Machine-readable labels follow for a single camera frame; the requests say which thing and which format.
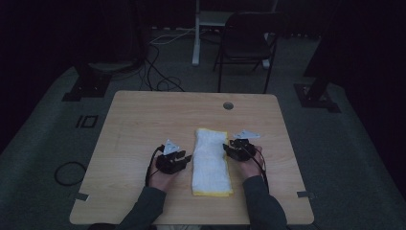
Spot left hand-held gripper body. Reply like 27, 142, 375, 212
154, 138, 189, 175

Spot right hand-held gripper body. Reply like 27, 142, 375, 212
227, 128, 261, 163

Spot white towel with yellow edge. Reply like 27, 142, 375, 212
191, 127, 235, 197

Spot person's right hand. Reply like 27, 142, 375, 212
238, 145, 266, 180

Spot person's left hand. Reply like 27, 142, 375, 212
147, 156, 180, 193

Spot grey tape strip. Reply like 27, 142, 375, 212
74, 191, 92, 202
295, 190, 316, 200

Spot black stand with square base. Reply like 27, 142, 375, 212
293, 0, 342, 114
61, 61, 113, 103

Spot black folding chair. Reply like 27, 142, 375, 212
213, 11, 290, 95

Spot grey round floor base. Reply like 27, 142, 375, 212
87, 60, 136, 74

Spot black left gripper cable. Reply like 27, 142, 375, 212
145, 145, 166, 188

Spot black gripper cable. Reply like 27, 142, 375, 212
243, 145, 271, 196
145, 145, 166, 188

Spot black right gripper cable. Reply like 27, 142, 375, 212
243, 145, 271, 196

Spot black floor cables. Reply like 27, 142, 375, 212
138, 41, 187, 93

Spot white metal stand frame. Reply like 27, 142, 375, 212
192, 0, 280, 70

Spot white floor cable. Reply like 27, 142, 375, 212
148, 27, 197, 46

